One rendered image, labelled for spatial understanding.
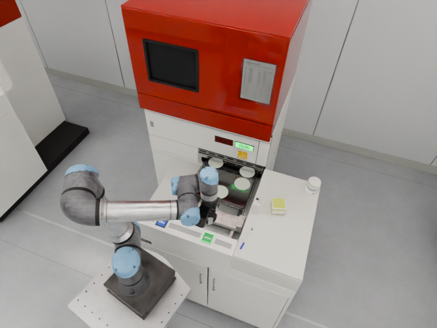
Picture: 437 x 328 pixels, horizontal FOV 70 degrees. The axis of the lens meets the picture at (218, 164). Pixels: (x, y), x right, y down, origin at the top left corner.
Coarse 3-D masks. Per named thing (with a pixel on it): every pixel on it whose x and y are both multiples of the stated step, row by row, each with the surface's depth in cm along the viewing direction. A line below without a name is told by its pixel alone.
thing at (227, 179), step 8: (208, 160) 206; (216, 168) 201; (224, 168) 202; (232, 168) 202; (240, 168) 202; (224, 176) 197; (232, 176) 197; (240, 176) 197; (224, 184) 193; (232, 184) 193; (232, 192) 189; (240, 192) 189; (248, 192) 189; (224, 200) 184; (232, 200) 184; (240, 200) 185
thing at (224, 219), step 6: (198, 204) 184; (216, 210) 182; (222, 216) 179; (228, 216) 179; (234, 216) 179; (216, 222) 176; (222, 222) 176; (228, 222) 177; (234, 222) 177; (228, 228) 177; (234, 228) 174
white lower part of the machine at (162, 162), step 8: (280, 136) 258; (152, 152) 224; (160, 152) 221; (160, 160) 227; (168, 160) 223; (272, 160) 246; (160, 168) 234; (168, 168) 230; (272, 168) 279; (160, 176) 242
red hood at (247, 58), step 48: (144, 0) 151; (192, 0) 152; (240, 0) 154; (288, 0) 156; (144, 48) 157; (192, 48) 148; (240, 48) 139; (288, 48) 132; (144, 96) 181; (192, 96) 168; (240, 96) 157
